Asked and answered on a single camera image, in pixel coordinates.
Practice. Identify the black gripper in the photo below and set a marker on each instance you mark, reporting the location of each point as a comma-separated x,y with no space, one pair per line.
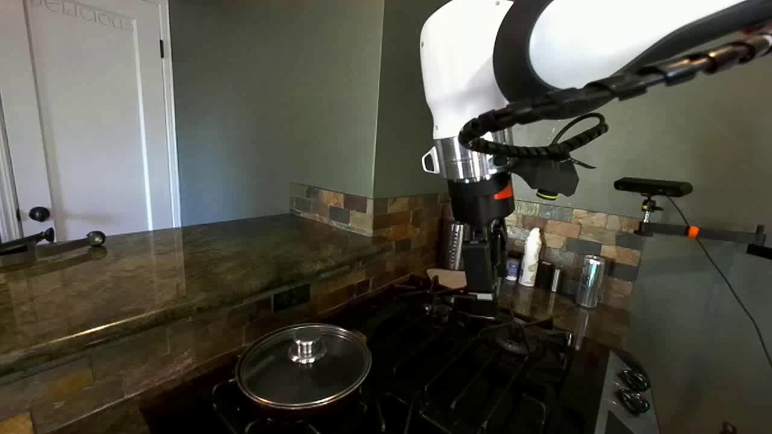
482,210

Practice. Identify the glass lid with steel knob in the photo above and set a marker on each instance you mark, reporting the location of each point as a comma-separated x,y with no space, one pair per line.
306,363

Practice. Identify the dark metal pan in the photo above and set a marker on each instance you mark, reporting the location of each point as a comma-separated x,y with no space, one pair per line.
266,410

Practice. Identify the black gas stove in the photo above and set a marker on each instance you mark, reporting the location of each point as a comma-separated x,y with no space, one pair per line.
466,377

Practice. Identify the black stove knob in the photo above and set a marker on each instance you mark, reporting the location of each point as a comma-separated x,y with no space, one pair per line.
636,379
632,400

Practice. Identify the metal shaker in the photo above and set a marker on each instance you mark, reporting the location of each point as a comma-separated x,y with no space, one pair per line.
458,247

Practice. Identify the quilted beige pot holder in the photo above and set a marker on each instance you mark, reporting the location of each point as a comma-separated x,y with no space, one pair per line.
448,277

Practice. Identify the white plastic bottle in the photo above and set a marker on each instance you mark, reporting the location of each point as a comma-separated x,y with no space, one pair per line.
531,258

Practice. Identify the small dark jar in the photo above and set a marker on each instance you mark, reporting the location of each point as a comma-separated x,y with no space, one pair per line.
549,277

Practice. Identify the silver drink can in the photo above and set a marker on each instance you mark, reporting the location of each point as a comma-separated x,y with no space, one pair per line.
591,280

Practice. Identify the dark ball-ended rod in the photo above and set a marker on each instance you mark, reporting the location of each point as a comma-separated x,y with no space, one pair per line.
96,238

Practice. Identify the white panel door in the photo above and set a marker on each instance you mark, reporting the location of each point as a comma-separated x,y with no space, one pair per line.
97,112

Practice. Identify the dark door knob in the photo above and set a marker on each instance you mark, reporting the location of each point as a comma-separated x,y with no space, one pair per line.
39,212

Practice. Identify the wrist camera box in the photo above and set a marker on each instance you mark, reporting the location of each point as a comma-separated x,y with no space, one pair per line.
550,174

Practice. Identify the black wall outlet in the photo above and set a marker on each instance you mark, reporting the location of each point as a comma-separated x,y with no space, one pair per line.
291,297

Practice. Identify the camera mount arm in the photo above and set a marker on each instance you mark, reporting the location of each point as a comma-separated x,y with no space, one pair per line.
707,233

